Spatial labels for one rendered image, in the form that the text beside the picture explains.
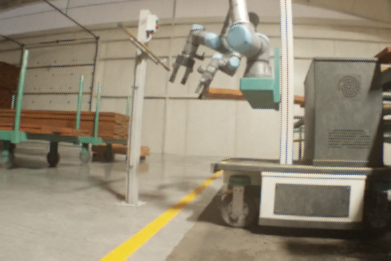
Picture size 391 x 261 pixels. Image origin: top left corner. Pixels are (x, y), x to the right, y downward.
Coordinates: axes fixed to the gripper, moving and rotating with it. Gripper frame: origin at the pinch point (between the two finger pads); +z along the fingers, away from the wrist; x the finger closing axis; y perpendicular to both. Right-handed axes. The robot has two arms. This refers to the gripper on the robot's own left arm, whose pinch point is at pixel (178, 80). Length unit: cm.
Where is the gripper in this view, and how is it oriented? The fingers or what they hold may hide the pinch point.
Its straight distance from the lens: 152.7
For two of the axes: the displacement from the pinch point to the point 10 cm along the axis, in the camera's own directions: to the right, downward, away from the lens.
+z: -3.7, 9.1, 1.8
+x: -3.9, 0.2, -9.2
